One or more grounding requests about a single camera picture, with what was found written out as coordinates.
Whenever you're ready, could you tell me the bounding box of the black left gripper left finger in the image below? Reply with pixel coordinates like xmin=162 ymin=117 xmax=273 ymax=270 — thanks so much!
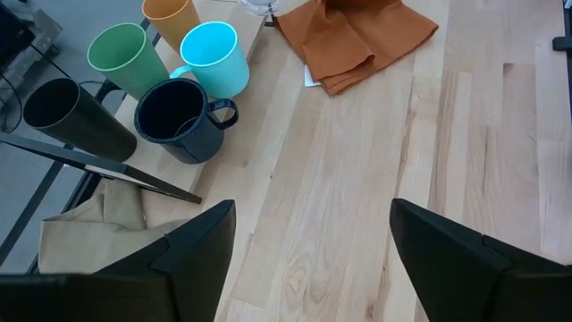
xmin=96 ymin=199 xmax=237 ymax=322

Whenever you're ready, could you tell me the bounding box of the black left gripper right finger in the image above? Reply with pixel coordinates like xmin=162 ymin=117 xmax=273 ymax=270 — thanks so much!
xmin=389 ymin=198 xmax=567 ymax=322

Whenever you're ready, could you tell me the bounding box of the navy speckled enamel mug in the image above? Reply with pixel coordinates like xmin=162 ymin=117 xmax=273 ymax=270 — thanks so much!
xmin=133 ymin=78 xmax=240 ymax=165

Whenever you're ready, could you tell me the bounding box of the dark brown tall cup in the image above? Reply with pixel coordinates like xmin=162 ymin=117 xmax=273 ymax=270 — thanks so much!
xmin=21 ymin=77 xmax=139 ymax=163

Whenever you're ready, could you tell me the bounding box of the cyan mug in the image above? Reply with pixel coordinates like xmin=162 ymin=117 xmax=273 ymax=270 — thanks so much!
xmin=168 ymin=21 xmax=251 ymax=100

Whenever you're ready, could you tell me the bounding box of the green cup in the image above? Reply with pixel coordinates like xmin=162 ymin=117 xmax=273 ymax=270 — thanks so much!
xmin=86 ymin=21 xmax=171 ymax=100

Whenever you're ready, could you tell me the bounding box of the orange cup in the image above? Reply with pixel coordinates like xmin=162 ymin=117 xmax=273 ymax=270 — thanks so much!
xmin=141 ymin=0 xmax=201 ymax=54

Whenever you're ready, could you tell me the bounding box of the clear glass mug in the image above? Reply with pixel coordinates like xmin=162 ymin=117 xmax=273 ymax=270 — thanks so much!
xmin=239 ymin=0 xmax=282 ymax=18

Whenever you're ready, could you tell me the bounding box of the beige cloth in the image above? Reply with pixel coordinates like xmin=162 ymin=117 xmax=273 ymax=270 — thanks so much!
xmin=38 ymin=177 xmax=191 ymax=275

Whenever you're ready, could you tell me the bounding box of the white card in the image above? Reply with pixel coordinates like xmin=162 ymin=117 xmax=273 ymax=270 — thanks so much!
xmin=303 ymin=64 xmax=322 ymax=89

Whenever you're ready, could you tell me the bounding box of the orange cloth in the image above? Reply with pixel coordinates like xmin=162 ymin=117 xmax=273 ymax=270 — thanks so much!
xmin=273 ymin=0 xmax=440 ymax=97

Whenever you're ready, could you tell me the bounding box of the black aluminium rig frame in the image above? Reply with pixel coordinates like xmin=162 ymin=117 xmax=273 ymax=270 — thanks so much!
xmin=0 ymin=26 xmax=572 ymax=275

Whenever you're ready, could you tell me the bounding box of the wooden shelf with black frame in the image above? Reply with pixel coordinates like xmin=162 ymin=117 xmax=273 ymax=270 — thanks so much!
xmin=0 ymin=0 xmax=269 ymax=206

